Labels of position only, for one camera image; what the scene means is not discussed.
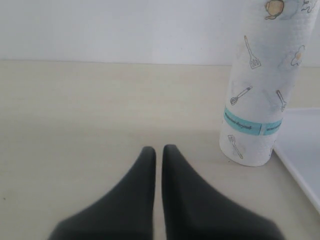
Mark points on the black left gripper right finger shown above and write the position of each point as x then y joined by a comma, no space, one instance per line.
194,210

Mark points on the printed white paper towel roll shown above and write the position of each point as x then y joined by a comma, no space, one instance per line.
272,42

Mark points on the white rectangular plastic tray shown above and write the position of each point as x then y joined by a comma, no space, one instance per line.
298,148

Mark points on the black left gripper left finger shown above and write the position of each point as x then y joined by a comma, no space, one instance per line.
124,213

